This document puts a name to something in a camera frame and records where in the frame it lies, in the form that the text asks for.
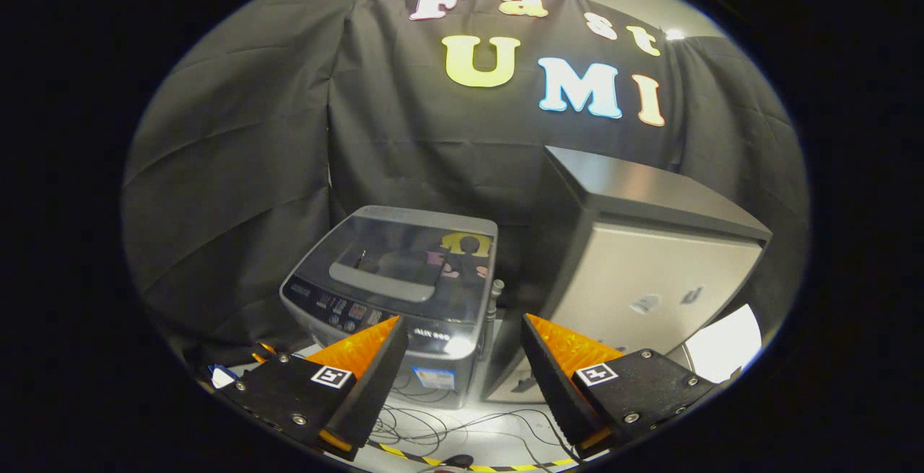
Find dark transparent washing machine lid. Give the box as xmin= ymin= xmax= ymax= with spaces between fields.
xmin=285 ymin=206 xmax=499 ymax=326

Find grey washing machine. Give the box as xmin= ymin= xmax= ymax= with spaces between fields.
xmin=279 ymin=204 xmax=499 ymax=410

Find yellow black floor tape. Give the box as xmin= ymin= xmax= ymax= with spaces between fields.
xmin=367 ymin=441 xmax=578 ymax=472

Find black floor cables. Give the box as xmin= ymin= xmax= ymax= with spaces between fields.
xmin=368 ymin=368 xmax=578 ymax=463

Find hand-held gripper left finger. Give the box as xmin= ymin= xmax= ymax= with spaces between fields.
xmin=224 ymin=316 xmax=409 ymax=462

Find beige cabinet with dark top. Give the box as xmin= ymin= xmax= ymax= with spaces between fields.
xmin=482 ymin=145 xmax=773 ymax=405

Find black backdrop cloth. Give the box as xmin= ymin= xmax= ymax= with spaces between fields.
xmin=121 ymin=0 xmax=809 ymax=369

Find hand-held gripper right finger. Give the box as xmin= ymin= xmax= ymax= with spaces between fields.
xmin=521 ymin=313 xmax=723 ymax=459

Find white table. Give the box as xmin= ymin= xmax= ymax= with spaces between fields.
xmin=682 ymin=305 xmax=764 ymax=385

